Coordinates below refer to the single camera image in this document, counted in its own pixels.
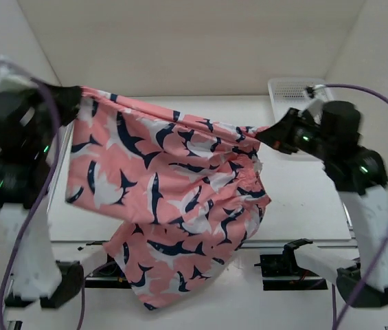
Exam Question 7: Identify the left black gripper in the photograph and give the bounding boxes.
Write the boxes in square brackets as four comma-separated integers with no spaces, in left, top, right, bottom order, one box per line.
[20,76,82,154]

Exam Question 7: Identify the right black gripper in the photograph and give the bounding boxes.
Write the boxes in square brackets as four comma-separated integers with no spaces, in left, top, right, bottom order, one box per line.
[255,107,333,160]

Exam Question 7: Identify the pink shark print shorts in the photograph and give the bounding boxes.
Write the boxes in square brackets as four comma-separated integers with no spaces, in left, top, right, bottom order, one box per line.
[65,87,270,310]

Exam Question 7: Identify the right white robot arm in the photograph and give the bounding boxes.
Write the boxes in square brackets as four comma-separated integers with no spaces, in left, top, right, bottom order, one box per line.
[255,100,388,309]

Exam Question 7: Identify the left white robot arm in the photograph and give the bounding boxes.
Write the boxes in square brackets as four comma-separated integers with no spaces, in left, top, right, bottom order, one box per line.
[0,86,84,309]

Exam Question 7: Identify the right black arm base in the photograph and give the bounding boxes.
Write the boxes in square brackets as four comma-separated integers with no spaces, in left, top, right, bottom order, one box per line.
[254,245,328,292]

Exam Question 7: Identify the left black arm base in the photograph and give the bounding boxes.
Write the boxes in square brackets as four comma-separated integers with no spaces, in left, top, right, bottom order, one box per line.
[84,254,131,289]

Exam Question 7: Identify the white perforated plastic basket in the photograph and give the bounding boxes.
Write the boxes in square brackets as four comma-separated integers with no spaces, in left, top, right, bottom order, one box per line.
[268,77,335,162]

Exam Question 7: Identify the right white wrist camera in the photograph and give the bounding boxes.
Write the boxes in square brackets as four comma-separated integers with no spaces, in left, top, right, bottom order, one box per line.
[304,85,326,117]

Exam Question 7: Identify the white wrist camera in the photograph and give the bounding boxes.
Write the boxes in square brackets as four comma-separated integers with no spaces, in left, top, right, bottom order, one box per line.
[304,85,326,117]
[0,56,32,92]

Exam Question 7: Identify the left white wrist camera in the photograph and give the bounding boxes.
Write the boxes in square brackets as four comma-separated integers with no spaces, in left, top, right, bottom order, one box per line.
[0,56,32,92]

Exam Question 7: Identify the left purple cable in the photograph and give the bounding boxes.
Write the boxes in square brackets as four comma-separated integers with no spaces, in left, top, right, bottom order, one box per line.
[0,57,87,330]

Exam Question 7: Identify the aluminium frame rail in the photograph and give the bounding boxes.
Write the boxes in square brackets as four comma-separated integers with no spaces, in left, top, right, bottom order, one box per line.
[52,238,358,250]

